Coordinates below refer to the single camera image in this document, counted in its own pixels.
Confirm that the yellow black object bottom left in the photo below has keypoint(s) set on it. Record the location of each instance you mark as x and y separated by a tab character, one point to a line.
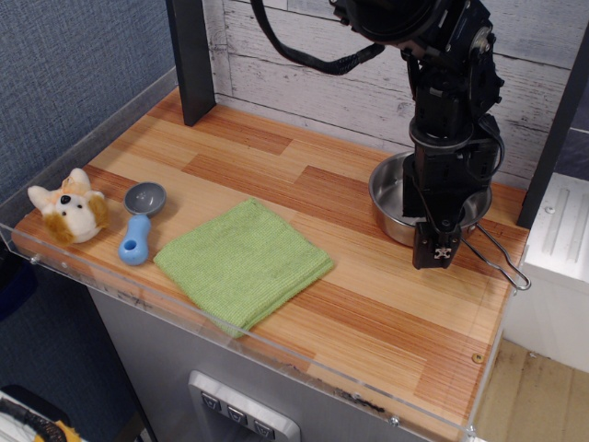
20	423

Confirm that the clear acrylic table guard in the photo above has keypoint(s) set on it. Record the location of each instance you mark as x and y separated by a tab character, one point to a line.
318	185

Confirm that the black frame post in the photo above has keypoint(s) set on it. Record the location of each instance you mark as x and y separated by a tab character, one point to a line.
569	103
192	58

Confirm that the blue grey toy scoop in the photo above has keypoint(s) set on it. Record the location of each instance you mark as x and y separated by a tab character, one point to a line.
143	201

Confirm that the silver metal pot with handle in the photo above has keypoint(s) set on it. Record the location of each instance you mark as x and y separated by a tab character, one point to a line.
386	191

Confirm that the grey toy fridge cabinet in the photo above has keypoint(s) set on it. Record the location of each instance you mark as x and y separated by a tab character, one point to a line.
341	367

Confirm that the white aluminium side box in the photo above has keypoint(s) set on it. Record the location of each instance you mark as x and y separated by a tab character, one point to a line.
551	317

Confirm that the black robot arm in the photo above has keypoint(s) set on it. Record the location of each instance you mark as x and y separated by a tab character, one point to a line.
448	49

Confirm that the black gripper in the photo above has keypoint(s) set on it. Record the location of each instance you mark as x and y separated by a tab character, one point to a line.
439	177

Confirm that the green folded microfiber cloth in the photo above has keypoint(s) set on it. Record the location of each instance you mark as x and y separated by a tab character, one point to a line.
243	265

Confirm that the plush corgi dog head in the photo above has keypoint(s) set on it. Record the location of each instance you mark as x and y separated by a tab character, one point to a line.
74	213

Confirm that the black right frame post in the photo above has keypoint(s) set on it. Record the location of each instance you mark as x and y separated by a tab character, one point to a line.
569	103

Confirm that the silver dispenser button panel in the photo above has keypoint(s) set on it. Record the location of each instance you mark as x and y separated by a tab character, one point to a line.
241	410

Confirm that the black left frame post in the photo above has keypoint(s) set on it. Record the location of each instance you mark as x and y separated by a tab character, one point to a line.
192	58

